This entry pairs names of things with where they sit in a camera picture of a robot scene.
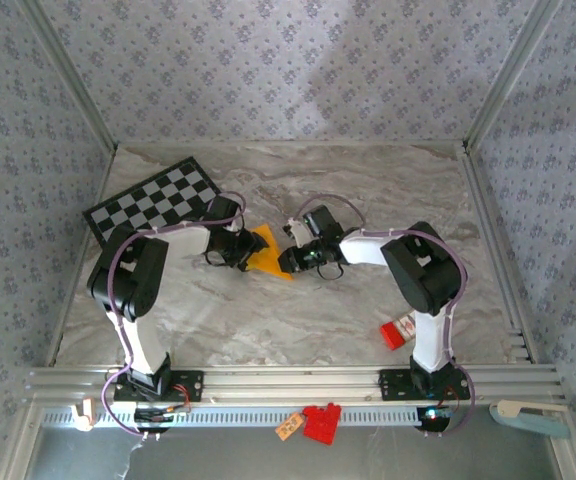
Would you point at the teal and beige hand tool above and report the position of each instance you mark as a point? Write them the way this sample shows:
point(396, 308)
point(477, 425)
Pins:
point(533, 422)

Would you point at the aluminium profile rail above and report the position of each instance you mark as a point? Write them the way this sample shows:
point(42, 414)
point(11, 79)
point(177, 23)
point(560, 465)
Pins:
point(288, 382)

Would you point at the black and grey checkerboard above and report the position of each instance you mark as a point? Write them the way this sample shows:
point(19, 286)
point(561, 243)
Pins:
point(168, 192)

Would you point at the white and red card box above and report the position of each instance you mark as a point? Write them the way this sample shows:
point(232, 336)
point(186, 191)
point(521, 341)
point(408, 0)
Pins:
point(407, 327)

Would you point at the red toy brick piece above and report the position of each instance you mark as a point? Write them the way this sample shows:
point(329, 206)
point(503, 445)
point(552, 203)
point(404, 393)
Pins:
point(323, 422)

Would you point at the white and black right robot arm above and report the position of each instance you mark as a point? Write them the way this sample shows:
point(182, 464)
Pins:
point(430, 345)

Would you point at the aluminium corner post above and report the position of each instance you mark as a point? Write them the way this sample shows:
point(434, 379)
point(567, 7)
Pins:
point(68, 80)
point(510, 75)

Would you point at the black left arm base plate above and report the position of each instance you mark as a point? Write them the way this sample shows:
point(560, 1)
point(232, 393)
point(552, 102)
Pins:
point(190, 385)

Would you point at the aluminium side rail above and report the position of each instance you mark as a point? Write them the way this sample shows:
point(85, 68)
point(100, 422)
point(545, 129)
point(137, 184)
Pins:
point(500, 260)

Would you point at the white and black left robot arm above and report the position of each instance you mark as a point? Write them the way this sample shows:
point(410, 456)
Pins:
point(140, 345)

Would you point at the orange cloth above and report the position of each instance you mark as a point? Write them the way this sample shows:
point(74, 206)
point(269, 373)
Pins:
point(270, 260)

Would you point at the orange tag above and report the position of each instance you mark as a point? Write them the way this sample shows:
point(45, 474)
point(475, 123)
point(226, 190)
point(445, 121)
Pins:
point(289, 426)

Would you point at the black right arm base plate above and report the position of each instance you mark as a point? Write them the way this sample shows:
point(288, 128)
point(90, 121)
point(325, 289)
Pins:
point(393, 385)

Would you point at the beige hook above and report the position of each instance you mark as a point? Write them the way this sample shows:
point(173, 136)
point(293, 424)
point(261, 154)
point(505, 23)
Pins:
point(85, 415)

